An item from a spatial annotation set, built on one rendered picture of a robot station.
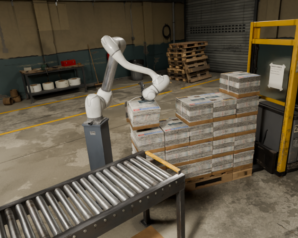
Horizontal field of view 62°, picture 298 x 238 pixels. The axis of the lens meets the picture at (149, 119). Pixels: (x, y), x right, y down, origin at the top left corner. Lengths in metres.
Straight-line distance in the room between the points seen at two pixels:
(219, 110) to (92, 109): 1.35
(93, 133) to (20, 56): 6.37
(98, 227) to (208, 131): 1.68
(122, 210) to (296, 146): 2.47
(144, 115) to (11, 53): 6.62
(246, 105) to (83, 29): 7.16
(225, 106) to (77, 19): 7.13
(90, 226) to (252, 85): 2.22
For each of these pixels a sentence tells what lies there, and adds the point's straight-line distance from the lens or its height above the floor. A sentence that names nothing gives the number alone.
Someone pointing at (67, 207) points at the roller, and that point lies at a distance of 1.76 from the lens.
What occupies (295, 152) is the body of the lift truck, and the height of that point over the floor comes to 0.30.
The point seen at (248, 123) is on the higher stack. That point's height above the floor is 0.74.
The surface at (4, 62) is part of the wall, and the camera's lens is 8.58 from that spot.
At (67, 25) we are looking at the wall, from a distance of 9.04.
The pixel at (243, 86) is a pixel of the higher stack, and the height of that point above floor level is 1.19.
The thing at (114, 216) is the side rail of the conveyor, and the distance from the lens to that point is 1.66.
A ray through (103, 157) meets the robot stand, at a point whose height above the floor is 0.64.
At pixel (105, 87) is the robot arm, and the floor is 1.32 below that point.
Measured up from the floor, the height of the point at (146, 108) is 1.11.
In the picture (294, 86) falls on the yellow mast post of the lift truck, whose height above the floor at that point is 1.17.
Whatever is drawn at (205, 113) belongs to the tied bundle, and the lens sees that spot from 2.73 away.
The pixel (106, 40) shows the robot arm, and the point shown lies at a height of 1.77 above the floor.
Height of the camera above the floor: 1.84
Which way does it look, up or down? 20 degrees down
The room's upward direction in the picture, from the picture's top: 4 degrees counter-clockwise
